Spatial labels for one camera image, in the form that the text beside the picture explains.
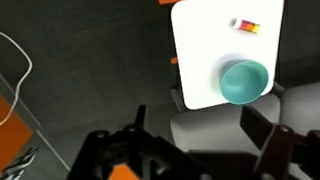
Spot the white thin cable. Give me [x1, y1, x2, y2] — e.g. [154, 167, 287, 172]
[0, 31, 35, 128]

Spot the green bowl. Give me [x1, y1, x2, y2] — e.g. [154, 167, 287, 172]
[218, 58, 270, 106]

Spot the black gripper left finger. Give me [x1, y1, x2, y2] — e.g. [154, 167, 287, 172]
[66, 104, 214, 180]

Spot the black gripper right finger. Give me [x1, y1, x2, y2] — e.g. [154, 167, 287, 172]
[239, 104, 320, 180]

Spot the multicoloured glue stick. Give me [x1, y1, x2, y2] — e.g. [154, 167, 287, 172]
[231, 17, 262, 35]

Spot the orange carpet patch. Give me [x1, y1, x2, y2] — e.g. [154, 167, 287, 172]
[0, 94, 35, 172]

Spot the white small table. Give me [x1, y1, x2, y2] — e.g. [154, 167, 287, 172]
[170, 0, 285, 111]

